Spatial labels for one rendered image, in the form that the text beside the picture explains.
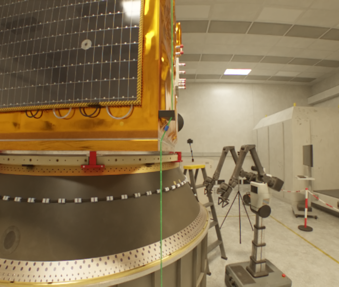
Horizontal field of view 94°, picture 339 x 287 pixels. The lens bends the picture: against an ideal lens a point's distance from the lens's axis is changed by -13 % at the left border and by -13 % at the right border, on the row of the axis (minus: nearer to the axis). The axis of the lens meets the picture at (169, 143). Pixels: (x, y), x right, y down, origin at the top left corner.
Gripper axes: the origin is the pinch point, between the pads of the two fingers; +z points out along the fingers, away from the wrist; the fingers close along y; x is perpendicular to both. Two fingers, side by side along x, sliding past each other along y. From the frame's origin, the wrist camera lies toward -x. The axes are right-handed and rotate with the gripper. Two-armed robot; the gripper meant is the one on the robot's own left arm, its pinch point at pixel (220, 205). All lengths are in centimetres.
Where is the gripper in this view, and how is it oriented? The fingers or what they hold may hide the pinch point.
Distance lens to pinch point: 189.9
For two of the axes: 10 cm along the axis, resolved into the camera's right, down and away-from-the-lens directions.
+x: 8.6, 5.0, 0.8
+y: 1.2, -0.4, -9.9
